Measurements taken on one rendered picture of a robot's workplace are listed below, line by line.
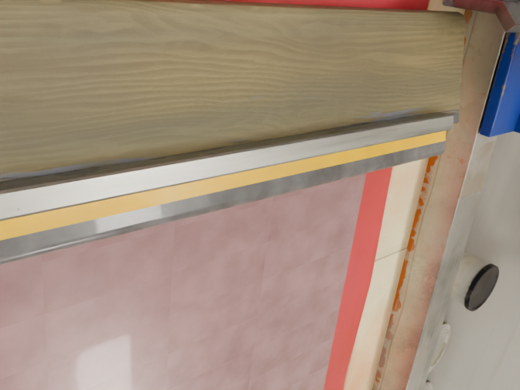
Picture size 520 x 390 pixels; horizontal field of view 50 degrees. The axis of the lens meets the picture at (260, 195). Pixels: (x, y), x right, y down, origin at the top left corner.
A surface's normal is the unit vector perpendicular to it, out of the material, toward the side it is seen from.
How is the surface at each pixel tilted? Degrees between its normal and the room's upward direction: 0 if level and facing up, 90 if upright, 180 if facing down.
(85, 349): 2
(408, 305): 90
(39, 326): 2
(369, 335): 2
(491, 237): 90
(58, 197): 13
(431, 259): 90
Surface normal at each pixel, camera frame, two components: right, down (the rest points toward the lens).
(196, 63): 0.65, 0.18
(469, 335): -0.75, 0.18
